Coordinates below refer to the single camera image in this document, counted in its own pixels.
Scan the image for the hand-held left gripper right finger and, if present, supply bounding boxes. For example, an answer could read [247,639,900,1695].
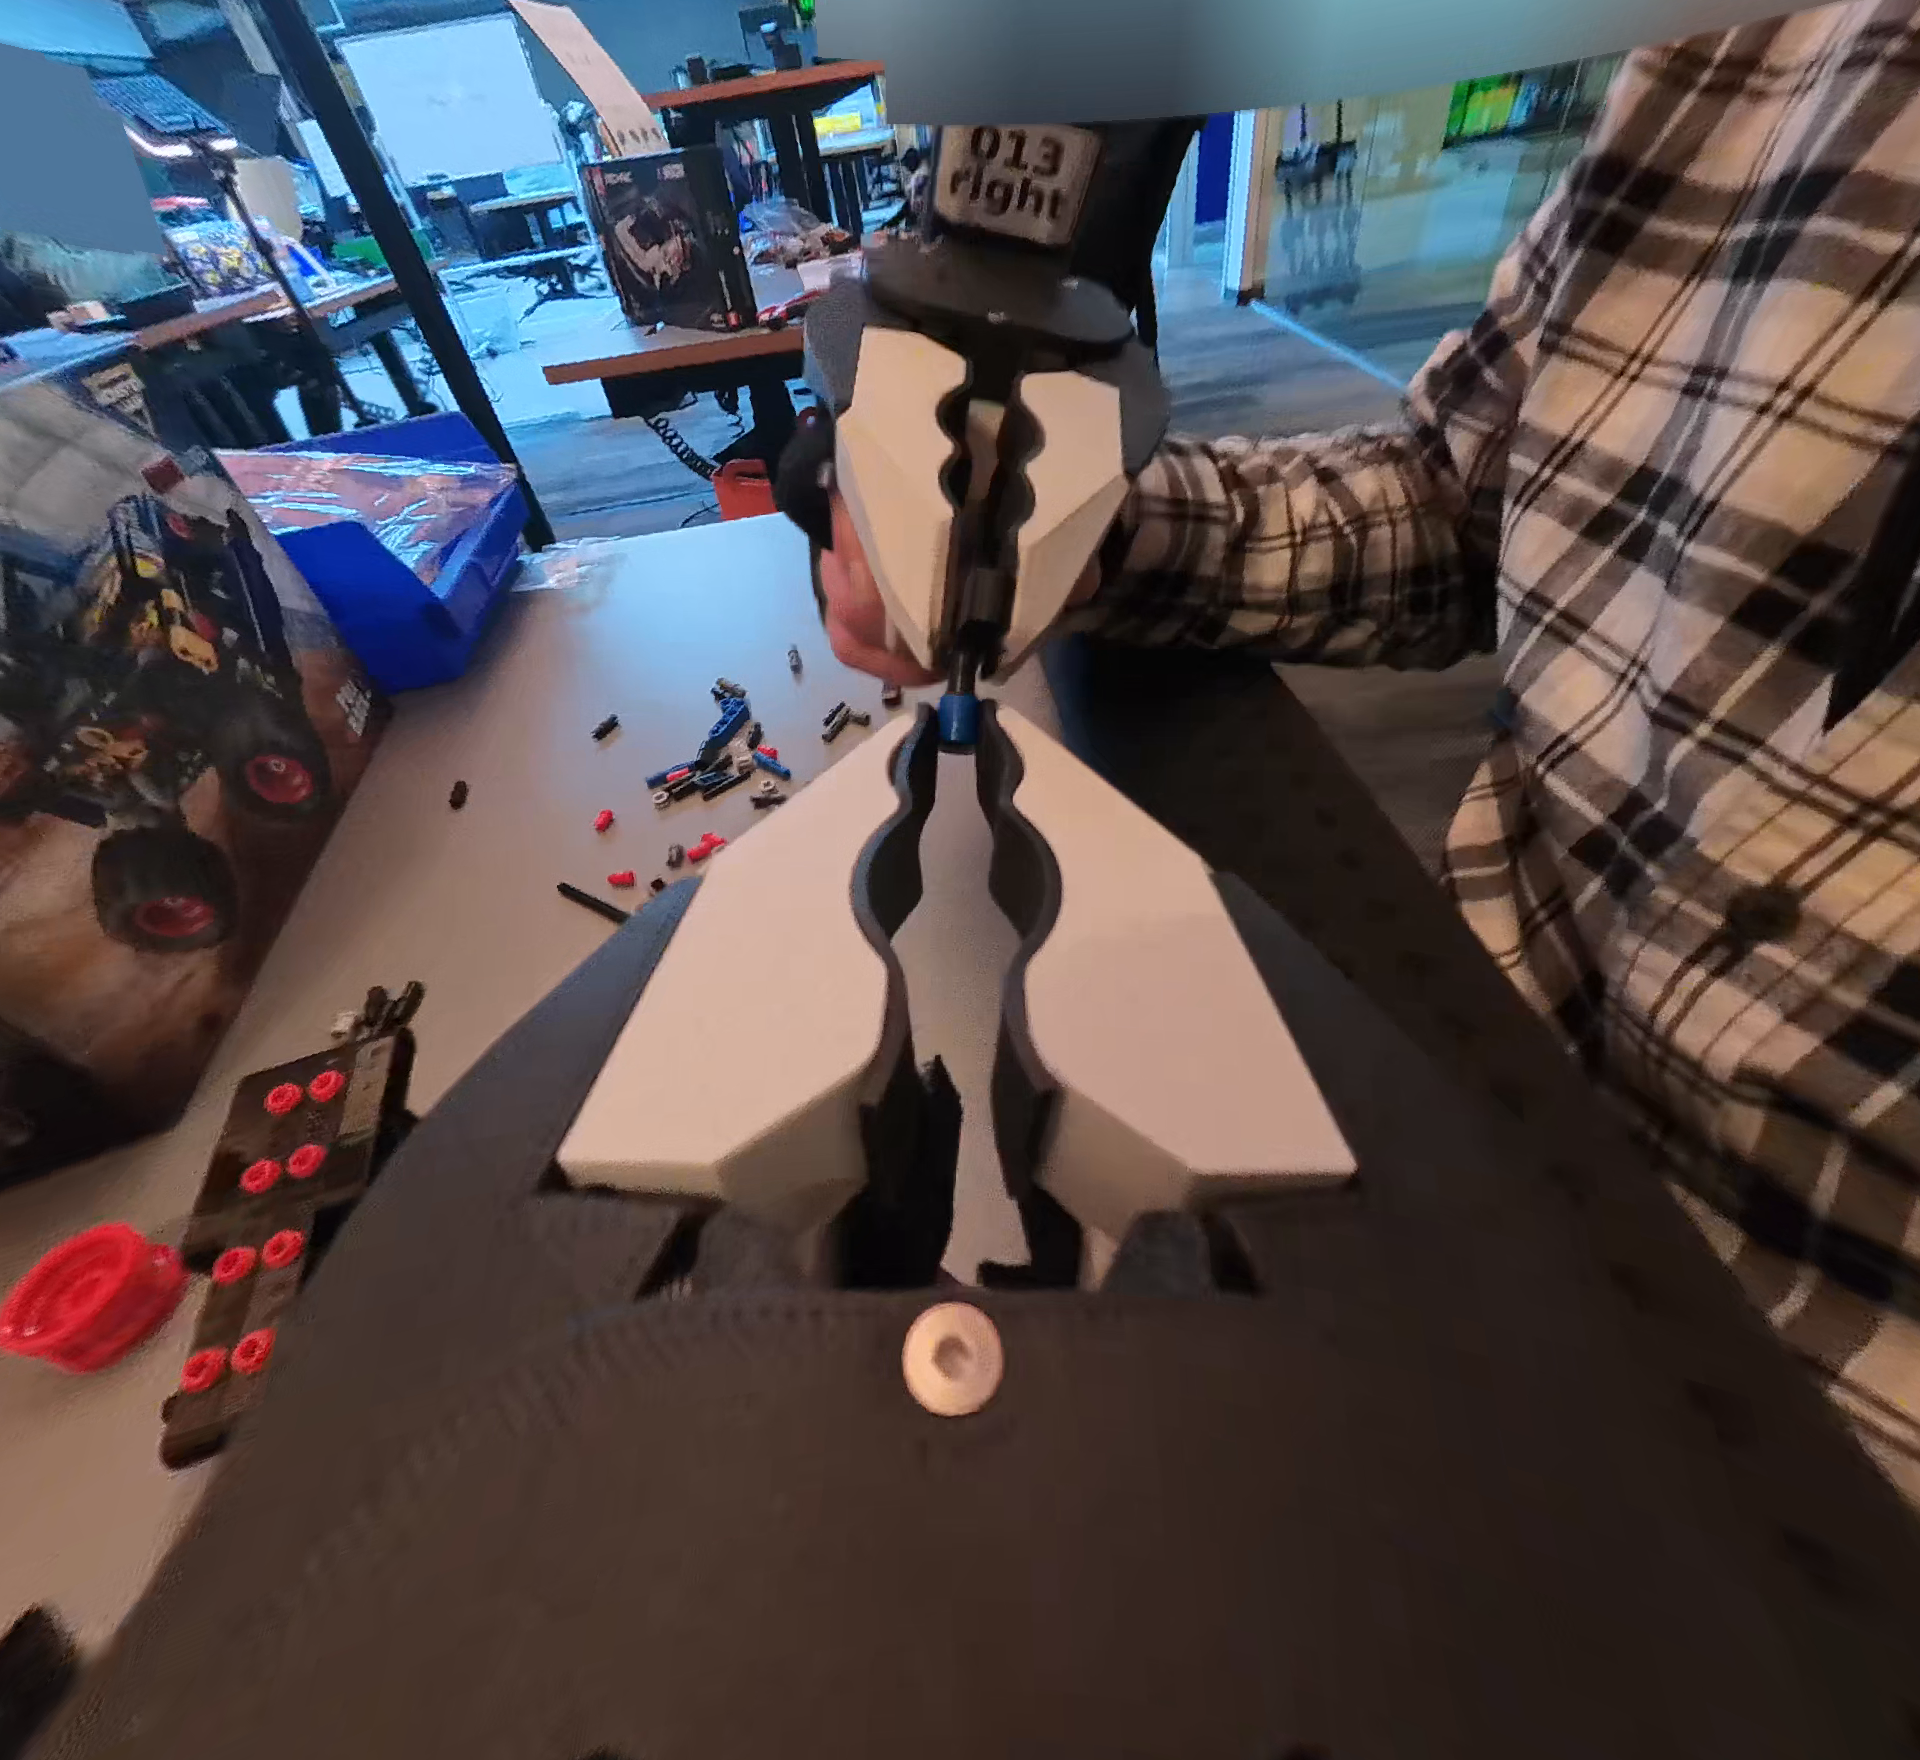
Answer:
[978,705,1363,1286]

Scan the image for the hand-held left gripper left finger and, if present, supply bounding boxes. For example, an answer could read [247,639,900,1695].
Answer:
[554,705,966,1289]

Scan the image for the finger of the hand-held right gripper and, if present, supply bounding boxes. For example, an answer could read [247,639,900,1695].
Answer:
[978,368,1134,679]
[833,323,966,686]

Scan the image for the black toy truck model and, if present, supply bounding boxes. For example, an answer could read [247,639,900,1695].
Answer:
[157,1023,423,1471]

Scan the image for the person's right forearm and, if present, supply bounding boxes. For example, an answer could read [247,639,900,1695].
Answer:
[1072,423,1502,673]

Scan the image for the brown top office desk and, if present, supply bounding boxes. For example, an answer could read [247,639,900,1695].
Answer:
[126,274,408,442]
[541,315,825,446]

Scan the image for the tall brown top desk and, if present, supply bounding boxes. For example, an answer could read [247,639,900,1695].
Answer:
[644,59,891,236]

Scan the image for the grey desk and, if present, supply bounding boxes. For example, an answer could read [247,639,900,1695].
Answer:
[0,514,1082,1641]

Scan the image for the person's right hand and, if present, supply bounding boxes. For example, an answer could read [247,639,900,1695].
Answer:
[815,526,937,686]

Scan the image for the black dimpled mat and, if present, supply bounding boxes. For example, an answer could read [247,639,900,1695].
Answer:
[1050,641,1920,1760]

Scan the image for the black toy car set box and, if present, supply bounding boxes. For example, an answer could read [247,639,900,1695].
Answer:
[580,146,762,332]

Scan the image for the cardboard sign board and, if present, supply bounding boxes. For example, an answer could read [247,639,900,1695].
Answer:
[504,0,673,159]

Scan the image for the blue storage bin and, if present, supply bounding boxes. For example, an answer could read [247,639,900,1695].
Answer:
[214,410,533,694]

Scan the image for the whiteboard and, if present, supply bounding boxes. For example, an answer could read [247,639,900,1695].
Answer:
[336,13,569,189]

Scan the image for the person's plaid shirt torso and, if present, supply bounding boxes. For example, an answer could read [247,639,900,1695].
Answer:
[1403,0,1920,1469]

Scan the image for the black metal pole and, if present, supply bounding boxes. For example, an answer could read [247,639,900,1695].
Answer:
[181,0,561,549]

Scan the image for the toy truck set box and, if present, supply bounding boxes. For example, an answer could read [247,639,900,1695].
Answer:
[0,363,396,1191]

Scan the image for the red toy wheel hub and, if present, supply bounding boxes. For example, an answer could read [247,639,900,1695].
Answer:
[0,1219,192,1376]

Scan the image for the studio light panel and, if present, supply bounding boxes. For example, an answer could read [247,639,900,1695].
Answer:
[90,67,243,159]

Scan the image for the black coiled cable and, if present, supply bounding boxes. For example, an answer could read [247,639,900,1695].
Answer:
[643,397,727,483]

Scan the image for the blue white door frame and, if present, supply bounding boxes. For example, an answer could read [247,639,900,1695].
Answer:
[1192,109,1280,309]

